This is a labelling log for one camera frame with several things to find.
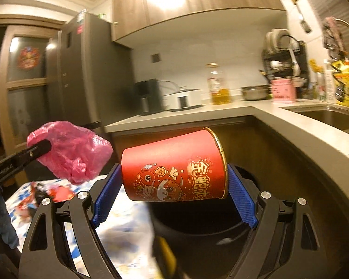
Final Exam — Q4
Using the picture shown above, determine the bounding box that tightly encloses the white electric cooker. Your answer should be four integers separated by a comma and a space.
166, 86, 204, 112

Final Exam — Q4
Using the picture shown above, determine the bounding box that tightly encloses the yellow detergent bottle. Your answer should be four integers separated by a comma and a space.
332, 60, 349, 108

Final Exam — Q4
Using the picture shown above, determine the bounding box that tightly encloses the steel mixing bowl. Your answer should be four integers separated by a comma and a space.
240, 85, 272, 102

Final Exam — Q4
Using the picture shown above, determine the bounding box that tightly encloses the pink plastic bag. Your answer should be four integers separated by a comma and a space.
27, 120, 114, 185

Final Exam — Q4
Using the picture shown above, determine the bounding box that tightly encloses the white ladle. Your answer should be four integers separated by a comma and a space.
291, 49, 301, 77

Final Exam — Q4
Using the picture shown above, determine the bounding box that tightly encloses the white plate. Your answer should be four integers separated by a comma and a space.
275, 28, 290, 48
265, 30, 277, 50

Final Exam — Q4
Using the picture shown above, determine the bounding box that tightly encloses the steel sink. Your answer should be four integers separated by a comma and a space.
281, 106, 349, 136

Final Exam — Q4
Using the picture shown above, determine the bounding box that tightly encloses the blue floral blanket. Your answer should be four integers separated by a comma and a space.
4, 180, 160, 279

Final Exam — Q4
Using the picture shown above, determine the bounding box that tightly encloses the wooden glass panel door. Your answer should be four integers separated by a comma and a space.
0, 25, 64, 157

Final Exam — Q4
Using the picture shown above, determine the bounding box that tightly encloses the red printed paper cup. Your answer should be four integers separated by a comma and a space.
121, 127, 229, 202

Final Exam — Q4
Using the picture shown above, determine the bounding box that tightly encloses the white printed can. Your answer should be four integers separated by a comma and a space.
315, 73, 326, 101

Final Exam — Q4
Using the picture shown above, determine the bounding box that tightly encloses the pink cloth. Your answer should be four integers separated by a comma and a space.
322, 17, 345, 57

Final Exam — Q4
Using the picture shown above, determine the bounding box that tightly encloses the black trash bin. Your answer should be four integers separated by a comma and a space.
147, 164, 268, 279

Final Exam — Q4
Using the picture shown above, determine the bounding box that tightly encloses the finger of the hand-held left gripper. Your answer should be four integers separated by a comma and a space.
16, 140, 52, 163
78, 121, 103, 132

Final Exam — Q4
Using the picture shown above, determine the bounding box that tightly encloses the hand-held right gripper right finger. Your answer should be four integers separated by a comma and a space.
227, 164, 320, 279

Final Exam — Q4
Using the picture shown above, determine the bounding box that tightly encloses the beige kitchen countertop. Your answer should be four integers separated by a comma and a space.
105, 99, 349, 210

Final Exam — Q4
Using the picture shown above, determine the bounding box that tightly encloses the white pump bottle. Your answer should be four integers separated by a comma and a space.
324, 61, 336, 102

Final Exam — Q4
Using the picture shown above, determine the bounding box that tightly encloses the black air fryer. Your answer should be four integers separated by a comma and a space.
134, 78, 165, 117

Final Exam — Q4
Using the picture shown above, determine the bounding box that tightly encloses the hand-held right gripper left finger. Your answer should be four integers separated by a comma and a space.
18, 163, 125, 279

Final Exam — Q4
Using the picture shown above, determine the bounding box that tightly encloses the black dish rack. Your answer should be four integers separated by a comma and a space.
262, 29, 310, 99

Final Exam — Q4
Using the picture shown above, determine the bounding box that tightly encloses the pink storage box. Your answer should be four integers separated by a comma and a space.
271, 78, 297, 103

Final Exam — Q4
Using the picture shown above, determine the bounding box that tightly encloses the cooking oil bottle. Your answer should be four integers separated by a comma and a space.
206, 62, 232, 105

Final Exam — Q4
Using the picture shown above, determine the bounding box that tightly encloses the red round door decoration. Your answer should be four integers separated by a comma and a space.
17, 46, 41, 70

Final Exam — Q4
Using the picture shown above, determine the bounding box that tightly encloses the grey refrigerator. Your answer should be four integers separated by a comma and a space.
45, 12, 137, 128

